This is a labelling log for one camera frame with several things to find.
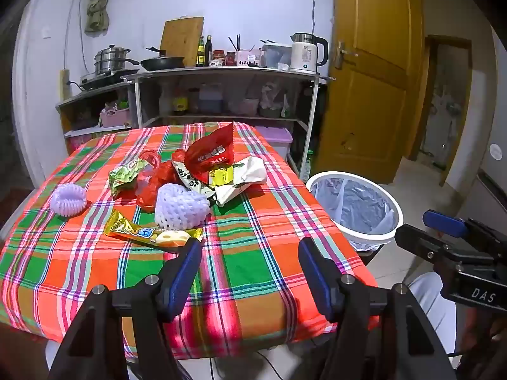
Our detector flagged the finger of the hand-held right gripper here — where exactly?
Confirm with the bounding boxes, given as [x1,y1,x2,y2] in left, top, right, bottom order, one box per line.
[422,210,496,246]
[394,224,452,264]

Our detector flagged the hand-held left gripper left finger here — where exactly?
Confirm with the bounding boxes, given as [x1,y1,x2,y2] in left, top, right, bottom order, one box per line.
[47,237,203,380]

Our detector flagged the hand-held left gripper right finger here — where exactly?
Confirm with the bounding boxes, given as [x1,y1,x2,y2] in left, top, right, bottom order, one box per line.
[298,237,458,380]

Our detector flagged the white trash bin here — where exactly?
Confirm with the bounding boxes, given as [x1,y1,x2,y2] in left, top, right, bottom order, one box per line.
[305,171,405,255]

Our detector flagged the white foam fruit net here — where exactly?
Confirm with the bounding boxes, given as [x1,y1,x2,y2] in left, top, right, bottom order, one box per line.
[154,183,211,230]

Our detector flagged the gold snack wrapper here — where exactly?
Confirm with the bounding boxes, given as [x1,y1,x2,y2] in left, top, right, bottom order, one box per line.
[104,210,204,249]

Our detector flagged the translucent bin liner bag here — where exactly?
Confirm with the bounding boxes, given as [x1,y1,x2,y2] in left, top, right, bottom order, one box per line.
[311,176,398,235]

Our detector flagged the red plastic bag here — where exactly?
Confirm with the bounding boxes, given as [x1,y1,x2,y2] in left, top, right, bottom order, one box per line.
[136,149,187,212]

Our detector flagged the black and white wrapper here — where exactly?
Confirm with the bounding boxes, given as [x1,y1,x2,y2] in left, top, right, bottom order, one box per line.
[171,158,216,199]

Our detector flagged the yellow snack packet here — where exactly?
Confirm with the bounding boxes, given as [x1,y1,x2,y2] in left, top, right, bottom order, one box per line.
[208,165,235,187]

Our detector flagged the green snack packet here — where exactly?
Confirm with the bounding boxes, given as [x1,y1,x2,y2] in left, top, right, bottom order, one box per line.
[108,157,150,200]

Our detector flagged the white snack packet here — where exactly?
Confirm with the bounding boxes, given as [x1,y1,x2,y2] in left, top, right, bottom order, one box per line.
[206,155,268,207]

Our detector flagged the red snack packet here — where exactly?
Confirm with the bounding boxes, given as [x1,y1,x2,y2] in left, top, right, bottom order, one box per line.
[184,123,235,185]

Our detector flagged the purple foam fruit net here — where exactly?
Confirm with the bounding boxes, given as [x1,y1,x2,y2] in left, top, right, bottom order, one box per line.
[49,184,88,218]

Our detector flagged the person's white trouser leg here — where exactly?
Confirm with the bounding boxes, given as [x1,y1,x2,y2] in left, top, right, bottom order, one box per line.
[408,273,456,365]

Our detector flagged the plaid tablecloth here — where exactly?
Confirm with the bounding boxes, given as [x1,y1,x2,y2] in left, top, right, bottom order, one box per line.
[0,121,379,361]

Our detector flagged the purple lid storage box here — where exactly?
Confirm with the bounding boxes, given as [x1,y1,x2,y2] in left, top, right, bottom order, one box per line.
[255,126,294,159]

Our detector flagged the wooden door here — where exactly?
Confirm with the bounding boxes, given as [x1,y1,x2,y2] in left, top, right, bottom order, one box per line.
[317,0,424,163]

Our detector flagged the yellow label bottle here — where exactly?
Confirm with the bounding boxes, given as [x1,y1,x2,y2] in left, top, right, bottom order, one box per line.
[172,87,189,115]

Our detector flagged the pink plastic basket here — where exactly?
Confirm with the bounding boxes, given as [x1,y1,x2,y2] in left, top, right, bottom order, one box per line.
[99,105,131,128]

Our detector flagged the crumpled plastic bags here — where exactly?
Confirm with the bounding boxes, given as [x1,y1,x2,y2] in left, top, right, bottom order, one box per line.
[238,82,294,117]

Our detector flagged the small grey shelf unit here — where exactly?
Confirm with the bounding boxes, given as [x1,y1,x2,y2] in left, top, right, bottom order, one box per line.
[55,81,137,155]

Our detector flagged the large steel shelf unit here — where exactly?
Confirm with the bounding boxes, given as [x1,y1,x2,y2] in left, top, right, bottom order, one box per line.
[121,67,329,183]

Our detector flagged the black induction cooker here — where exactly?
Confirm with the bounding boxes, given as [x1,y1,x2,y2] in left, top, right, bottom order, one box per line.
[80,69,139,91]

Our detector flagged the black frying pan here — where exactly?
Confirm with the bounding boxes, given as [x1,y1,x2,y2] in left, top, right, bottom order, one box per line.
[140,47,186,71]

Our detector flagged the white electric kettle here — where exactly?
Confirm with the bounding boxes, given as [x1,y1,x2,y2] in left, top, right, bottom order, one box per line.
[290,33,329,74]

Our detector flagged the clear plastic container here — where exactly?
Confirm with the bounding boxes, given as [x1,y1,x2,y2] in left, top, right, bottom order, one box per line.
[261,41,293,69]

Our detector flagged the pink utensil holder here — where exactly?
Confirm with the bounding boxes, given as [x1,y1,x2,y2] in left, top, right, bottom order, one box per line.
[236,48,262,68]

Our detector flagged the steel steamer pot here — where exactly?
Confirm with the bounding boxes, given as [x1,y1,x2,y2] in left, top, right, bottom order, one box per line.
[94,45,140,76]

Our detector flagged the wooden cutting board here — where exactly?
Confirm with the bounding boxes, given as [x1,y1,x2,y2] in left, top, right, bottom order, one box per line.
[159,16,204,59]

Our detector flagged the dark chopsticks bundle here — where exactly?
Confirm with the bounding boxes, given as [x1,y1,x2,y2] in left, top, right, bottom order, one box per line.
[228,35,254,52]

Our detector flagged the olive hanging cloth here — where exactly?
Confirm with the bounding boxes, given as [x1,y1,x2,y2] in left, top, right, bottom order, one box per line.
[84,0,112,36]

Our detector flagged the metal door handle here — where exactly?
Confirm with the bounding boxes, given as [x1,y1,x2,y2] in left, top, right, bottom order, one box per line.
[335,41,359,69]

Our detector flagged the thin grey wall wire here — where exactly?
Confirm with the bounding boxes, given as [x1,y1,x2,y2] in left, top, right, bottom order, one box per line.
[63,0,90,74]

